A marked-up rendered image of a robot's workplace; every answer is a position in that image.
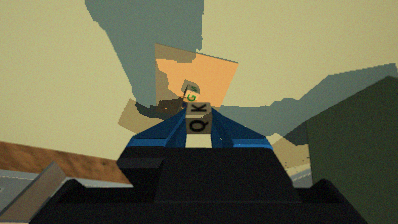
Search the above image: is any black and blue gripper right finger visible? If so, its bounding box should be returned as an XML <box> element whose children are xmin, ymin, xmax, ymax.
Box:
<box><xmin>210</xmin><ymin>108</ymin><xmax>273</xmax><ymax>150</ymax></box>

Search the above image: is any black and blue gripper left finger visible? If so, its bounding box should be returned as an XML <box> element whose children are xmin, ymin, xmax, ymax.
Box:
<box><xmin>125</xmin><ymin>108</ymin><xmax>187</xmax><ymax>148</ymax></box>

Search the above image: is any beige letter block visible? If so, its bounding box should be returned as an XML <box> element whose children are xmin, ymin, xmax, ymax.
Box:
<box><xmin>176</xmin><ymin>101</ymin><xmax>187</xmax><ymax>114</ymax></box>
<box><xmin>183</xmin><ymin>84</ymin><xmax>200</xmax><ymax>102</ymax></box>
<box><xmin>185</xmin><ymin>102</ymin><xmax>213</xmax><ymax>134</ymax></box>

